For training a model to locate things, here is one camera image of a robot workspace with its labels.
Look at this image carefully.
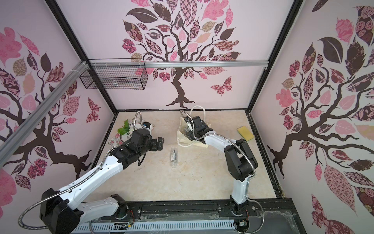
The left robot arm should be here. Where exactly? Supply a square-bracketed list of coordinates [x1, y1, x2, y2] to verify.
[18, 129, 165, 234]

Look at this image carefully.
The floral rectangular tray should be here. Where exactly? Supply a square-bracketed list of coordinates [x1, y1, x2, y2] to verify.
[107, 118, 143, 147]

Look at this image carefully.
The cream canvas tote bag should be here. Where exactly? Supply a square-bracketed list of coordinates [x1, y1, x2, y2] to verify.
[177, 105, 210, 148]

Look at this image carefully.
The white slotted cable duct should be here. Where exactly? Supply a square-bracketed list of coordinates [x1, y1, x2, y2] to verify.
[72, 220, 235, 234]

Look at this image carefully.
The white toy radish with leaves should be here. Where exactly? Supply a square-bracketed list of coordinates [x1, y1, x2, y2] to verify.
[117, 120, 130, 136]

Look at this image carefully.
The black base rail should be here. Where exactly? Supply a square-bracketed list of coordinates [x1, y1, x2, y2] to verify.
[91, 199, 306, 234]

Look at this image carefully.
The black wire basket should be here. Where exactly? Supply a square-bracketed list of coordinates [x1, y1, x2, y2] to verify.
[79, 58, 149, 90]

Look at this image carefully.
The aluminium rail left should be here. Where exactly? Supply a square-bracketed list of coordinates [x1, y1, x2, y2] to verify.
[1, 61, 89, 167]

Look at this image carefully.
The aluminium rail back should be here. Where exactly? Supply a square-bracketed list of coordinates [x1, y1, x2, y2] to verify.
[90, 60, 269, 68]

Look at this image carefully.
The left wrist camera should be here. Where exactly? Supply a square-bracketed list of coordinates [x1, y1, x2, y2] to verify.
[142, 122, 153, 132]

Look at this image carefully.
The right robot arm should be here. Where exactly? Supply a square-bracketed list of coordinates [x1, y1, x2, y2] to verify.
[183, 116, 258, 215]

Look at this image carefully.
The yellow green sponge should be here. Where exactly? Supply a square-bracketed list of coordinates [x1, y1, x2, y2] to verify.
[237, 126, 254, 141]

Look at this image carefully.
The aluminium rail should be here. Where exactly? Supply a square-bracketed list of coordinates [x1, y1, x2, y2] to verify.
[1, 61, 89, 167]
[90, 60, 269, 68]

